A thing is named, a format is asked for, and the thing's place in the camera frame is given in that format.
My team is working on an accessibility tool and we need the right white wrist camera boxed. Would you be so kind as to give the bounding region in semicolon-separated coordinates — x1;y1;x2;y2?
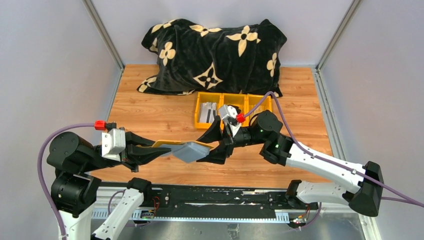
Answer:
218;104;242;137

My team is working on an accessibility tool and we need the middle yellow plastic bin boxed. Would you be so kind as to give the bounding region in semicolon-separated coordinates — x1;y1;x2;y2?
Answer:
217;93;249;114

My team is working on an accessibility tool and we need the yellow leather card holder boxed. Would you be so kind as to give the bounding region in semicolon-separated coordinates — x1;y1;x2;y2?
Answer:
142;140;213;163

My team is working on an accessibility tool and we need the grey white cards stack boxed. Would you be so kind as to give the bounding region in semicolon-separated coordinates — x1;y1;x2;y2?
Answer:
198;102;217;124

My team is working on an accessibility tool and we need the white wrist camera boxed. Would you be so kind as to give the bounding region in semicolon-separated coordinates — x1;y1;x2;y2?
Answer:
218;104;242;137
101;128;126;162

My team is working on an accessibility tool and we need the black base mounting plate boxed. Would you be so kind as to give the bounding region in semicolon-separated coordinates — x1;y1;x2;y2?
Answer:
140;184;318;220

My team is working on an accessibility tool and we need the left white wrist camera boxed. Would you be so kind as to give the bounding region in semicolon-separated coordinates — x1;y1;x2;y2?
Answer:
101;128;126;162

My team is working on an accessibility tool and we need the black floral plush blanket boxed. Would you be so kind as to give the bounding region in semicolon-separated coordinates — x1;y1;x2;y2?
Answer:
137;18;287;97

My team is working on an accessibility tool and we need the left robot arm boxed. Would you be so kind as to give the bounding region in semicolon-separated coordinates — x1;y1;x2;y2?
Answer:
42;130;171;240

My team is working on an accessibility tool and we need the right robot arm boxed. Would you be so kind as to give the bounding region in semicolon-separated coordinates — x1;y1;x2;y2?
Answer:
198;110;384;217

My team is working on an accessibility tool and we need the black cards stack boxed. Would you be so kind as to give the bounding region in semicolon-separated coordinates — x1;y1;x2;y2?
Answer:
229;105;242;115

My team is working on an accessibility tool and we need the right yellow plastic bin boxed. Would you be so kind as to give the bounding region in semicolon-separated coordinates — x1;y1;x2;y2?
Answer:
247;94;273;117

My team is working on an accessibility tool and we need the aluminium frame rail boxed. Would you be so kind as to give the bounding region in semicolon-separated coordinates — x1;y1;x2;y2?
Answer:
69;186;374;223

